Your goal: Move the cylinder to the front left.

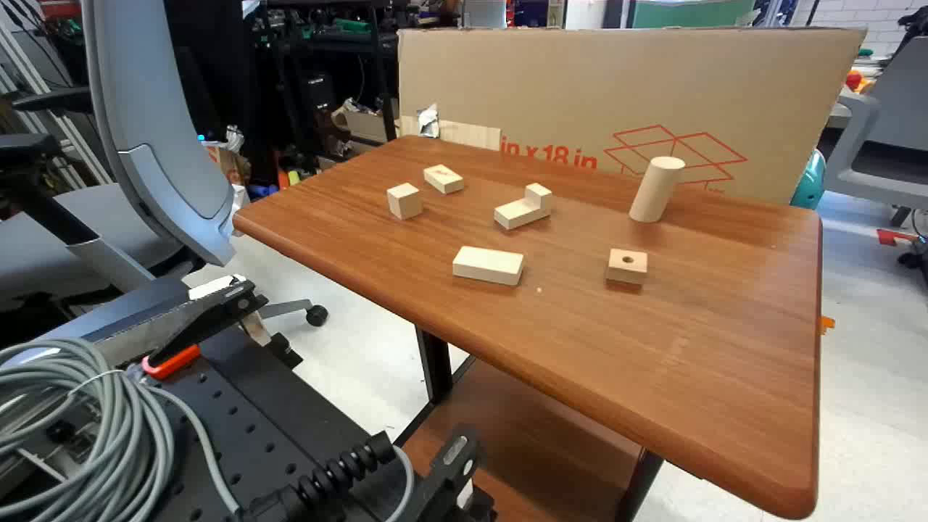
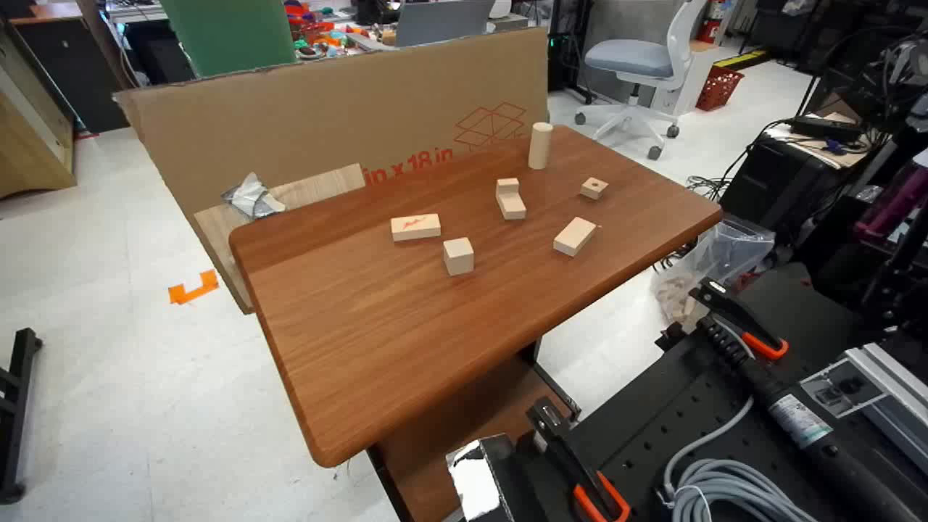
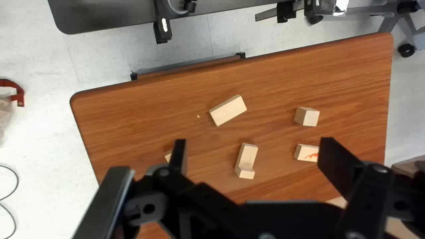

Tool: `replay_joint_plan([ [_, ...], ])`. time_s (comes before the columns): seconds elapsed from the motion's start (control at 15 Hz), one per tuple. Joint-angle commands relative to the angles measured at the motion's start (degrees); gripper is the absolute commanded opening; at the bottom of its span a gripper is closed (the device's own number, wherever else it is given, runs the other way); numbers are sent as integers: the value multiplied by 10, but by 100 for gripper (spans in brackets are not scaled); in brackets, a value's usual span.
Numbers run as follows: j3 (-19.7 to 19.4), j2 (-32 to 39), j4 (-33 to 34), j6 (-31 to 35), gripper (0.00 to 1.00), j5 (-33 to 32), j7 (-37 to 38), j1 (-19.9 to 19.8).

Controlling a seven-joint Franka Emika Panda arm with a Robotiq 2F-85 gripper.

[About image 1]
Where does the light wooden cylinder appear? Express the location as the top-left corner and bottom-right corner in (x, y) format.
(630, 155), (688, 222)

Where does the long rectangular wooden block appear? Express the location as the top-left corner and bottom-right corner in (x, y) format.
(452, 247), (524, 287)

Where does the small flat wooden block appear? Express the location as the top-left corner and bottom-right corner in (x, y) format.
(424, 164), (465, 194)

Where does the wooden cube block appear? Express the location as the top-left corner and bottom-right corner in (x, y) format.
(387, 181), (424, 220)

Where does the square wooden block with hole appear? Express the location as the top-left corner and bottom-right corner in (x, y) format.
(606, 249), (646, 284)

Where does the black clamp with orange tip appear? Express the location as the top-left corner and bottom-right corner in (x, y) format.
(143, 281), (268, 380)

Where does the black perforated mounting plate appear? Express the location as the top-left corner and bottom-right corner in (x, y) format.
(143, 328), (500, 522)

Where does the large cardboard box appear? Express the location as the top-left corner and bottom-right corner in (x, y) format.
(398, 28), (861, 203)

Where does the grey office chair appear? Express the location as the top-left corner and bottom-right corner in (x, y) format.
(0, 0), (234, 342)

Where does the grey chair at right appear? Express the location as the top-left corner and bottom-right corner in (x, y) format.
(825, 7), (928, 225)

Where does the black table leg frame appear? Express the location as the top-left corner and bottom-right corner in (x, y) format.
(400, 331), (661, 522)

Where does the coiled grey cable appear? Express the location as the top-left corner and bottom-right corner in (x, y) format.
(0, 335), (245, 522)

